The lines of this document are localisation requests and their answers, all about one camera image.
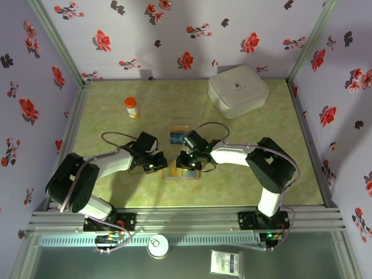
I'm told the brown folding card holder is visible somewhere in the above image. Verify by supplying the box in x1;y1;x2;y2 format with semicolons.
161;158;202;181

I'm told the orange pill bottle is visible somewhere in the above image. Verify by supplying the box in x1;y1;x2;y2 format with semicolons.
124;97;141;119

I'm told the white zippered case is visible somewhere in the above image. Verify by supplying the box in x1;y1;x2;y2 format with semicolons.
208;65;270;120

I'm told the silver tin can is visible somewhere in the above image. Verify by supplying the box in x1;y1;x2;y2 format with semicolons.
146;234;170;259

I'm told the small electronics board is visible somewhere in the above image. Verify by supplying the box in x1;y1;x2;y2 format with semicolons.
259;231;283;251
95;232;123;247

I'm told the white paper packet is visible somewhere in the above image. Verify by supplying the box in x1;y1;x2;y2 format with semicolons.
209;250;244;276

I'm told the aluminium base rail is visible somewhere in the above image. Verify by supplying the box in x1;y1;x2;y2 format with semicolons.
27;205;347;233

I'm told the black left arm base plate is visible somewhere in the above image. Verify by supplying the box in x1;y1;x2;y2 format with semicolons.
83;211;137;233

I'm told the white slotted cable duct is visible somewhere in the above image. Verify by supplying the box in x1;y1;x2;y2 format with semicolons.
39;234;262;248

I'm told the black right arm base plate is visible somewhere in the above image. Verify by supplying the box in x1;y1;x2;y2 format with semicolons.
237;211;291;232

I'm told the lavender left arm cable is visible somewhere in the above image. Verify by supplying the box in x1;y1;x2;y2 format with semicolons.
59;132;139;254

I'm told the lavender arm cable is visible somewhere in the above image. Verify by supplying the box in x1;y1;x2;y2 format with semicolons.
59;132;139;254
195;121;301;252

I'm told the aluminium side rail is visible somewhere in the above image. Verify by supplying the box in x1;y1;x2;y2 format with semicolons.
48;80;91;210
286;80;340;209

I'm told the lavender right arm cable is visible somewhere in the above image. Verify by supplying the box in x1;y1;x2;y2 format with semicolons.
195;121;301;252

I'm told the aluminium frame post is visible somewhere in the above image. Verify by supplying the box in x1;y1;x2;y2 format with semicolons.
26;0;91;88
286;0;338;85

